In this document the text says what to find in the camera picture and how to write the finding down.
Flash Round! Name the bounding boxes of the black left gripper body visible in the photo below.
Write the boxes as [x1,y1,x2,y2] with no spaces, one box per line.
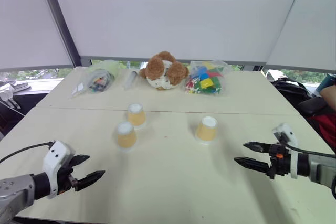
[56,165,80,195]

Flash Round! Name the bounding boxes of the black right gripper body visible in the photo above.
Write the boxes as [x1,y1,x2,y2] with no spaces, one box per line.
[266,143,292,180]

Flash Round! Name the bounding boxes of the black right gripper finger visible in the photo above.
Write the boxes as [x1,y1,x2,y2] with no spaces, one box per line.
[243,142,274,156]
[234,157,272,175]

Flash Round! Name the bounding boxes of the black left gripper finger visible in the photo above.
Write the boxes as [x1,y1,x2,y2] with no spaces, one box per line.
[76,170,106,191]
[70,154,91,168]

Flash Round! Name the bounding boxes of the yellow paper cup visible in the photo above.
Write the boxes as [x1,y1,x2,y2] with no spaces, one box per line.
[113,122,138,153]
[127,103,148,130]
[194,116,218,145]

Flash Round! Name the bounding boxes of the person in red clothing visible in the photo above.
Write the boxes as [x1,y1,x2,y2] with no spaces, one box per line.
[307,84,336,155]

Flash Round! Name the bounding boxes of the black backpack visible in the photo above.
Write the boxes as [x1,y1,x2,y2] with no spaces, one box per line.
[271,80,329,116]

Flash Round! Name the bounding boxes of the clear bag of small parts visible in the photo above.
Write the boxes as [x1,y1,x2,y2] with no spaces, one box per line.
[70,60,119,99]

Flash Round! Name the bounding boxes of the bag of colourful blocks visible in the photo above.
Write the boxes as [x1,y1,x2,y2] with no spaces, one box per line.
[184,60,232,97]

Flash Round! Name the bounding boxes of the clear plastic syringe bag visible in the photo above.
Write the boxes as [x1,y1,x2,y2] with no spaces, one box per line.
[123,68,140,91]

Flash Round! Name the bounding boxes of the white items on sill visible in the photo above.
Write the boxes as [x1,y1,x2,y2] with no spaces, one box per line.
[0,79,32,109]

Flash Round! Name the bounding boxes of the brown white plush toy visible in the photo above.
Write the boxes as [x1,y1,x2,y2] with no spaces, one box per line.
[139,50,190,91]

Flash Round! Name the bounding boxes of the white roller blind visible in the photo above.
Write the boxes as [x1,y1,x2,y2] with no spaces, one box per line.
[0,0,74,70]
[47,0,308,63]
[265,0,336,72]

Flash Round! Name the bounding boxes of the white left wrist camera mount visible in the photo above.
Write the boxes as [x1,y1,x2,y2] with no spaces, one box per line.
[41,140,76,200]

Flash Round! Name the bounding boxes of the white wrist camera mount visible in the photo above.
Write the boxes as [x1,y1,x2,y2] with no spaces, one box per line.
[41,140,76,200]
[271,123,299,180]

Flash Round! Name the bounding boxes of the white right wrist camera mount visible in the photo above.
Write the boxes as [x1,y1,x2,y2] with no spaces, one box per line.
[271,123,299,180]

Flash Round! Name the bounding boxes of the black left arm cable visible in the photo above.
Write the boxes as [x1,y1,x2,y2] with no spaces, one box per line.
[0,142,54,164]

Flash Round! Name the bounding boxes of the dark window frame post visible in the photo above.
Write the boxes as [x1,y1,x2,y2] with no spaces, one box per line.
[35,0,82,68]

